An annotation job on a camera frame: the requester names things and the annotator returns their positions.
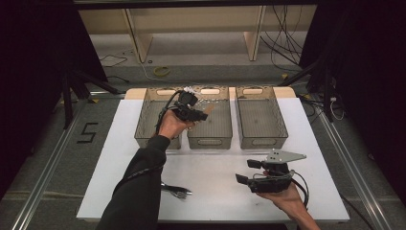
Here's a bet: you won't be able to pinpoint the short black floor cable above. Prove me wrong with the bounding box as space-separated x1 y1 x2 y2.
105 75 131 84

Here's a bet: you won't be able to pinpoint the thin black floor cable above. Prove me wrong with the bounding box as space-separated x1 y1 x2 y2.
99 54 128 69

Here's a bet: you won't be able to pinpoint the person's right hand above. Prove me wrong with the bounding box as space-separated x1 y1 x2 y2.
256 183 309 221

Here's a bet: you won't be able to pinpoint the right hand-held gripper black cable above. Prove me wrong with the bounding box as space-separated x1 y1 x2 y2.
288 171 310 210

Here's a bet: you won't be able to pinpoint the white table sheet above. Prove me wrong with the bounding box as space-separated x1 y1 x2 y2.
76 97 350 223

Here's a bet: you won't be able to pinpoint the black metal stand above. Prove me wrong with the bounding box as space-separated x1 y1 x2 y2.
279 57 336 123
61 65 121 130

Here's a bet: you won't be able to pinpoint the hand-held gripper black cable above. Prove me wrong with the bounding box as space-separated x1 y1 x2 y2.
155 90 184 135
288 171 310 210

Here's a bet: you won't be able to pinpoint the left hand-held gripper black cable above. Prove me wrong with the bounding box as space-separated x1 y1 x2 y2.
155 90 184 135

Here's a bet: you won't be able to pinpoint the black curtain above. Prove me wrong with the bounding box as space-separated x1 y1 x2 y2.
300 0 406 205
0 0 108 200

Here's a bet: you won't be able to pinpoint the black hanging cables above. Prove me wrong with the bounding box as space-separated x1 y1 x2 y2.
259 4 305 73

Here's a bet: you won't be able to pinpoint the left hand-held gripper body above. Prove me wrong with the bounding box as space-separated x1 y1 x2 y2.
171 85 200 123

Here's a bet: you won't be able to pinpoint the wooden handled metal fork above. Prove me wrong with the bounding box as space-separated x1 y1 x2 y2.
160 181 193 199

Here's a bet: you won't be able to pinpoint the white floor cable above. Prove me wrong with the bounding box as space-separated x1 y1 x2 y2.
132 47 192 85

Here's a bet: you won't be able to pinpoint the white plug with cable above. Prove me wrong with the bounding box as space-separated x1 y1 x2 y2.
329 96 347 122

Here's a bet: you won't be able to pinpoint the yellow tape roll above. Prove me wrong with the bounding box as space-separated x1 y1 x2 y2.
152 65 171 78

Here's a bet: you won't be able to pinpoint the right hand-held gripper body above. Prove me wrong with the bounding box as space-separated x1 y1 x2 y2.
248 149 307 195

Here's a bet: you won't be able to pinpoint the aluminium floor rail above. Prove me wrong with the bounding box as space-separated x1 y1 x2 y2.
11 90 127 230
314 95 394 230

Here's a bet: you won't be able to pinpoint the person's left hand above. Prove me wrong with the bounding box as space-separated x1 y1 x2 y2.
157 108 195 141

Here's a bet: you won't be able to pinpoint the clear grey plastic basket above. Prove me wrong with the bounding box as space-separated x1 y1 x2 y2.
235 85 289 150
187 85 234 150
134 86 185 150

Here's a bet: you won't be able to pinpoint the beige wooden desk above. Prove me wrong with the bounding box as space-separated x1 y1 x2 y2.
78 4 318 63

